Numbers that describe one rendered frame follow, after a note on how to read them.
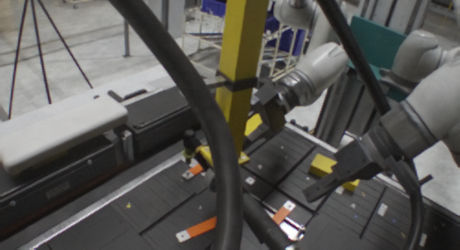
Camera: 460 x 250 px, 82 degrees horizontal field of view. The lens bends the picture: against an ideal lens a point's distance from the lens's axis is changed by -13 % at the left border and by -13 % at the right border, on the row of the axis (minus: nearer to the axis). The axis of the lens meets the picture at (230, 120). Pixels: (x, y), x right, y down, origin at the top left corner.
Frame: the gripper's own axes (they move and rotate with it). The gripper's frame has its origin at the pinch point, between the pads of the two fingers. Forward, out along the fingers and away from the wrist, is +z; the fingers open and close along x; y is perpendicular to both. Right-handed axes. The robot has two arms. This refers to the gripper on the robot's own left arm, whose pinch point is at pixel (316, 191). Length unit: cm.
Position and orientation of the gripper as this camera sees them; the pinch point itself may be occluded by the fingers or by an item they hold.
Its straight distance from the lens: 59.6
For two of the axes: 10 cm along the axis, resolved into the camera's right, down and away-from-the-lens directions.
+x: -6.5, -2.0, -7.4
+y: -3.5, -7.8, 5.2
